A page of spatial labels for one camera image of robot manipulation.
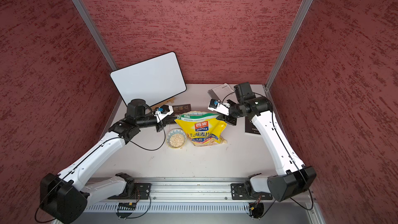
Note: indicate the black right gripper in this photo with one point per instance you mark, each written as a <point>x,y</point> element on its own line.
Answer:
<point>227,118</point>

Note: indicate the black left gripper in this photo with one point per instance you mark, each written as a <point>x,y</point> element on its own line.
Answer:
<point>162,123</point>

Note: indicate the yellow oats bag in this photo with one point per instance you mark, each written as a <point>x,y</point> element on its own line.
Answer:
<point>202,128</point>

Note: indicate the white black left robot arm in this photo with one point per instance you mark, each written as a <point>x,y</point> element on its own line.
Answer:
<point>65,195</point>

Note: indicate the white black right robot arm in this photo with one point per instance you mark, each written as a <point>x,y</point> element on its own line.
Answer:
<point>292,177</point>

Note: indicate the white paper manual booklet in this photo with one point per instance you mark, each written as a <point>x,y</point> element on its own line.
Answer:
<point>219,92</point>

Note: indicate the black Murphy's law book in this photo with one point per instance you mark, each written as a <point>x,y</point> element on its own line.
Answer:
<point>250,127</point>

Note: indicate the black portrait cover book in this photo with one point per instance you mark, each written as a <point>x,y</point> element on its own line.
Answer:
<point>181,109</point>

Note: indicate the white board with black rim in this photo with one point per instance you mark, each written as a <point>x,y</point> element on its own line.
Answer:
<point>155,80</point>

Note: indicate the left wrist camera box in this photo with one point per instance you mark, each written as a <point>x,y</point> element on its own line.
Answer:
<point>162,112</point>

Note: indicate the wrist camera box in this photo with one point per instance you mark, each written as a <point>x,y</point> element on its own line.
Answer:
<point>162,112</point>
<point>220,107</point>

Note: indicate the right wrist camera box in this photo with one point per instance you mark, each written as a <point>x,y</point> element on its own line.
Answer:
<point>220,107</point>

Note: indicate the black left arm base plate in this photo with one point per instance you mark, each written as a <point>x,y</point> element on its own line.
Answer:
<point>132,190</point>

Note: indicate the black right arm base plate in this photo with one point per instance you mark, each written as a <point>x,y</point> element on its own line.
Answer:
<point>244,191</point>

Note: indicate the aluminium front rail frame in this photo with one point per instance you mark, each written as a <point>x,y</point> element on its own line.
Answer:
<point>207,196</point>

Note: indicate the aluminium right corner post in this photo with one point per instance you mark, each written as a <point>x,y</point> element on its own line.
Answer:
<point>298,20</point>

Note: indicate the aluminium corner post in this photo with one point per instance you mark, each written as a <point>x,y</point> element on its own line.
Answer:
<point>84,13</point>
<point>298,20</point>

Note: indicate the aluminium left corner post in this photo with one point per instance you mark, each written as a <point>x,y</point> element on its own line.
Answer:
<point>84,13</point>

